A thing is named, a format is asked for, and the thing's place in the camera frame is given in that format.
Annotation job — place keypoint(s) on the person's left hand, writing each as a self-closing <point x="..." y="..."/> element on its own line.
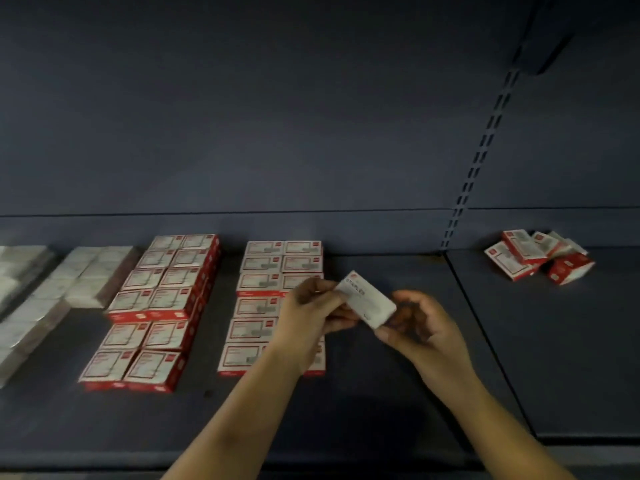
<point x="300" y="330"/>

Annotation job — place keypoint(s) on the dark metal shelf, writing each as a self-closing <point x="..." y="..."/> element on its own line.
<point x="300" y="95"/>

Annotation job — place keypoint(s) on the small red white box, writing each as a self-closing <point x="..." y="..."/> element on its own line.
<point x="168" y="334"/>
<point x="255" y="306"/>
<point x="173" y="300"/>
<point x="181" y="277"/>
<point x="127" y="303"/>
<point x="317" y="360"/>
<point x="261" y="265"/>
<point x="153" y="370"/>
<point x="166" y="242"/>
<point x="199" y="242"/>
<point x="265" y="249"/>
<point x="156" y="258"/>
<point x="106" y="367"/>
<point x="125" y="335"/>
<point x="249" y="330"/>
<point x="259" y="283"/>
<point x="192" y="258"/>
<point x="302" y="264"/>
<point x="290" y="282"/>
<point x="238" y="358"/>
<point x="142" y="277"/>
<point x="303" y="249"/>

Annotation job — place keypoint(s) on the person's right hand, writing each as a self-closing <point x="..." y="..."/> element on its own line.
<point x="435" y="345"/>

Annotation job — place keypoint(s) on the pile of red white boxes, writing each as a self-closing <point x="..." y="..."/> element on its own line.
<point x="515" y="260"/>

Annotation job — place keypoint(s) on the person's right forearm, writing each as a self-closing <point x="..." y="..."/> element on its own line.
<point x="500" y="435"/>

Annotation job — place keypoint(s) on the person's left forearm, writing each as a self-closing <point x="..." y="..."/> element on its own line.
<point x="235" y="420"/>

